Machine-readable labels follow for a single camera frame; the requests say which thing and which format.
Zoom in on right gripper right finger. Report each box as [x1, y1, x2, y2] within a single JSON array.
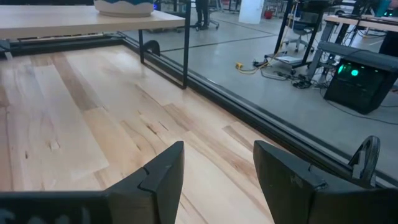
[[253, 139, 327, 224]]

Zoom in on black metal stand frame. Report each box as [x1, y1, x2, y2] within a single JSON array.
[[264, 0, 326, 69]]

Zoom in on black floor cables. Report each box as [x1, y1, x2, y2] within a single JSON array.
[[259, 67, 313, 90]]

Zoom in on grey office chair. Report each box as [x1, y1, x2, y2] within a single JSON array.
[[284, 12, 315, 54]]

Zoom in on grey bench top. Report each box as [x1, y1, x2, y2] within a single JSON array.
[[317, 42, 398, 74]]

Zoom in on wooden background desk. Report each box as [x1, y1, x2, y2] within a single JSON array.
[[323, 14, 398, 34]]

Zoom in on black computer tower green lights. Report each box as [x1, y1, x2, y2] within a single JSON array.
[[323, 58, 398, 114]]

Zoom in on person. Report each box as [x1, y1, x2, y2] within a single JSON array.
[[195, 0, 211, 30]]

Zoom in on wooden shelf black metal frame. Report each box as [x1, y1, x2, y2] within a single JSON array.
[[0, 4, 191, 90]]

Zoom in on white square pillar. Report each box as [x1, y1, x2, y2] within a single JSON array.
[[238, 0, 265, 25]]

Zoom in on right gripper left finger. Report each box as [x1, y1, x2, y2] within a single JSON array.
[[105, 141, 185, 224]]

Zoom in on yellow plug and cable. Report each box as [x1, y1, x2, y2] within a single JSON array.
[[235, 60, 271, 75]]

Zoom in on dark blue mug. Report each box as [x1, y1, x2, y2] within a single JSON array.
[[93, 0, 155, 18]]

